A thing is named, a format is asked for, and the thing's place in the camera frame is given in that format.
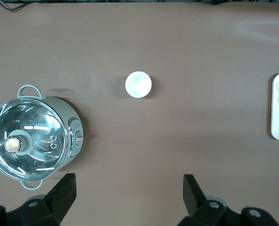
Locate cream paper cup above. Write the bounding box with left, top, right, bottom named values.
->
left=125, top=71, right=152, bottom=98

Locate black cable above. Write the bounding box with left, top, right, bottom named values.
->
left=0, top=0, right=32, bottom=11

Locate glass pot lid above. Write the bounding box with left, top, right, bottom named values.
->
left=0, top=97, right=68, bottom=182

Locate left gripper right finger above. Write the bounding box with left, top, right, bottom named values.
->
left=177, top=174, right=243, bottom=226

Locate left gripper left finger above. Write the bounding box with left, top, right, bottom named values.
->
left=12, top=173, right=77, bottom=226

